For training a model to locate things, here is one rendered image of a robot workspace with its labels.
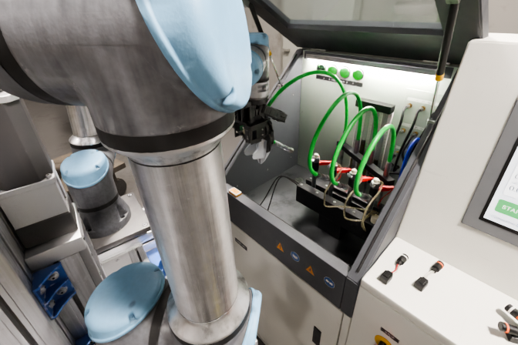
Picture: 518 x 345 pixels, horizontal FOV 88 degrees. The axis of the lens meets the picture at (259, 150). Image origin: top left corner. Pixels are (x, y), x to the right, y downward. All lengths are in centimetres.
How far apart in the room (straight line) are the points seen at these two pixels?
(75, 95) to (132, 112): 5
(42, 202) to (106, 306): 24
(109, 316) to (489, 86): 90
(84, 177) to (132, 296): 46
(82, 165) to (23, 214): 29
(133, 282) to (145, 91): 37
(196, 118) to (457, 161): 78
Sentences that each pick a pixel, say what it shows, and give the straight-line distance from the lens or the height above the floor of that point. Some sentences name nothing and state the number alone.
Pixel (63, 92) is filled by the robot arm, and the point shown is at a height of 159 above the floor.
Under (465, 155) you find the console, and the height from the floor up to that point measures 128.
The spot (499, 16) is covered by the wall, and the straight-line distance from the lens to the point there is 304.
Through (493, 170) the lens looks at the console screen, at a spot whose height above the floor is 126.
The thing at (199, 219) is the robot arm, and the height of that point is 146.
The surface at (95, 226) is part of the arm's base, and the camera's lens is 95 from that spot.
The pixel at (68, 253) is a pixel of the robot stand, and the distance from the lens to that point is 67.
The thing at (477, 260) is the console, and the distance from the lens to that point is 97.
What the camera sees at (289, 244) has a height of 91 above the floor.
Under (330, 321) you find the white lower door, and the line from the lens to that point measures 110.
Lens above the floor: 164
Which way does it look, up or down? 28 degrees down
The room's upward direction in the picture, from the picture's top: 2 degrees counter-clockwise
